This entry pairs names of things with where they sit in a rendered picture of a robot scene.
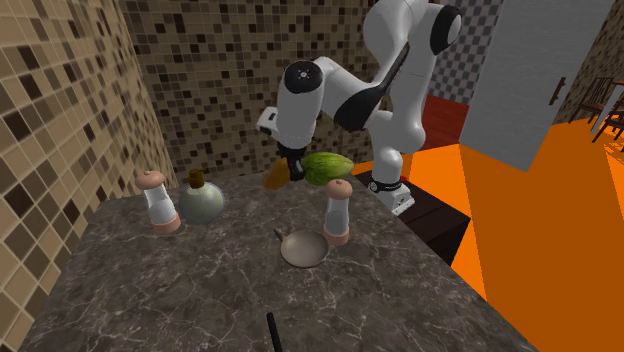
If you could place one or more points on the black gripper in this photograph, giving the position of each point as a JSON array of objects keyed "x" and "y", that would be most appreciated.
[{"x": 294, "y": 163}]

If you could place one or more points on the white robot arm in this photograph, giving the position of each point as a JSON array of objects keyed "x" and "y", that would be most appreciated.
[{"x": 395, "y": 122}]

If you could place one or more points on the brown oval object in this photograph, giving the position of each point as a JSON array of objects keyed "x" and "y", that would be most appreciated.
[{"x": 276, "y": 178}]

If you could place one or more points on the green oval gourd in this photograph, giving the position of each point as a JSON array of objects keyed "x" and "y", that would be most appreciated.
[{"x": 331, "y": 168}]

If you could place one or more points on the pink capped glass shaker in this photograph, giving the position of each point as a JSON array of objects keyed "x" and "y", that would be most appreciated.
[
  {"x": 158, "y": 204},
  {"x": 337, "y": 214}
]

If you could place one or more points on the small grey frying pan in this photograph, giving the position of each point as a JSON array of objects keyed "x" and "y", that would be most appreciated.
[{"x": 304, "y": 248}]

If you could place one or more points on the round green corked bottle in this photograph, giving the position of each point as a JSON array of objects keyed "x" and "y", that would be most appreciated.
[{"x": 201, "y": 202}]

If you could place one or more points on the dark robot stand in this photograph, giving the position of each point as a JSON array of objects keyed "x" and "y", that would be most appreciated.
[{"x": 438, "y": 222}]

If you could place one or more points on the black stick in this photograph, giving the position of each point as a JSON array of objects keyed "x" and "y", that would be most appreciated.
[{"x": 274, "y": 334}]

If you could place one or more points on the dark wooden chair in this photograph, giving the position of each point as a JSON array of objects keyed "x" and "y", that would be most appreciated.
[
  {"x": 615, "y": 122},
  {"x": 596, "y": 95}
]

